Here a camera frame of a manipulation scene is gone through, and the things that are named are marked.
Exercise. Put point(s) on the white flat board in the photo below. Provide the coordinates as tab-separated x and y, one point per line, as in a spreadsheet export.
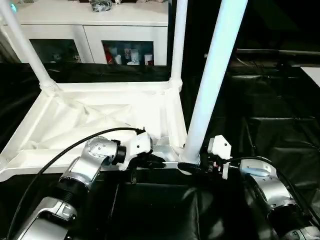
313	75

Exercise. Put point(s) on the tall white jar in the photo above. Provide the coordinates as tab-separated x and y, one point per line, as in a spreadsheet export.
135	56

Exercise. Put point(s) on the white plastic table top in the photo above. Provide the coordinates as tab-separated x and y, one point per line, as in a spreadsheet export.
100	95

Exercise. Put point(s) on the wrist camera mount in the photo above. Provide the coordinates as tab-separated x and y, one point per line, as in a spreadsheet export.
140	145
220	145

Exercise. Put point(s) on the teal white plastic object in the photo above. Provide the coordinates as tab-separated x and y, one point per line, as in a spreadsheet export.
13	6

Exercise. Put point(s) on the small white jar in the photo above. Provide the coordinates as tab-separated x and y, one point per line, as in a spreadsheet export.
118	60
148	59

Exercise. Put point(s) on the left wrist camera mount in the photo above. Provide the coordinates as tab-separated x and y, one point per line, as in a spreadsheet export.
140	145

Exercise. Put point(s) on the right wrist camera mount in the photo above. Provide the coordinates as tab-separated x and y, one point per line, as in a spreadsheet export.
220	145

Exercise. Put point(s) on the black work mat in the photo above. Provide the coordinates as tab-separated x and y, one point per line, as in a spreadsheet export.
275	112

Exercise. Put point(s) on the white sideboard cabinet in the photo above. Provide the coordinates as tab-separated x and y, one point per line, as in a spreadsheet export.
100	30

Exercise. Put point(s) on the red bottle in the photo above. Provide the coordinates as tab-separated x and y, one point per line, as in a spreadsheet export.
109	56

